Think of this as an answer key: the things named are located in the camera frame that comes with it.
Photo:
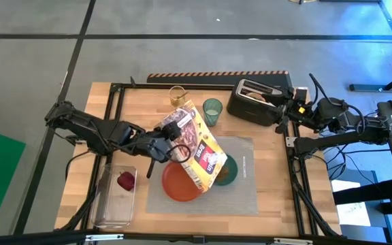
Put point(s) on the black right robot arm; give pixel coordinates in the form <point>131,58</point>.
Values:
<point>345,139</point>

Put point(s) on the black metal stand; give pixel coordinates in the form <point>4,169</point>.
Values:
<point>369,87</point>

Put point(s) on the small white strip label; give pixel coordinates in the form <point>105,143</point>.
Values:
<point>244,166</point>

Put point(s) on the clear plastic container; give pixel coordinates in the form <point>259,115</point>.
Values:
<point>114,211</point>

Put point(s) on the white paper sheet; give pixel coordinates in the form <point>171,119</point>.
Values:
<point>352,214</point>

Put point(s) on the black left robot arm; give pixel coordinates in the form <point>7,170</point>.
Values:
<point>90,127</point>

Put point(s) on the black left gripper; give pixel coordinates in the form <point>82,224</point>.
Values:
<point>158,148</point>

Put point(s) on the dark red apple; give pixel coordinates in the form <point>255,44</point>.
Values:
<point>126,182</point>

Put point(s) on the green ribbed glass tumbler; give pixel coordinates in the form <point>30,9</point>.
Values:
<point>212,117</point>

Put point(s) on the orange round plate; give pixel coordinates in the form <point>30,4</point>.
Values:
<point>175,183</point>

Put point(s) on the gold spoon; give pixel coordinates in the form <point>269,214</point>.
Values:
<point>182,95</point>

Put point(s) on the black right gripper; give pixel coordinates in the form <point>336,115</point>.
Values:
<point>296,115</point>

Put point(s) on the grey woven placemat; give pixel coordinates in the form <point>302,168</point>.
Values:
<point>237,204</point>

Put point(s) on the teal round bowl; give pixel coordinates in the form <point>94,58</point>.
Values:
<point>232,170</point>

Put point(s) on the black cart frame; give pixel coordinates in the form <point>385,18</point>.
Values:
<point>369,195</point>

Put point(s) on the black aluminium table frame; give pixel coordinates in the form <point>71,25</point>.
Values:
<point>297,211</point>

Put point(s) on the black and silver toaster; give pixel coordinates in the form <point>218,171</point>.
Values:
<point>247,110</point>

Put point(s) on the black crossbeam with silver brackets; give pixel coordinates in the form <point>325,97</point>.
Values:
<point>46,238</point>

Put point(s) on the purple and yellow cereal box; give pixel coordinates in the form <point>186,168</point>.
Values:
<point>199,153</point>

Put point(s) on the brown cereal flakes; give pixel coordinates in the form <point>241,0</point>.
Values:
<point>224,176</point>

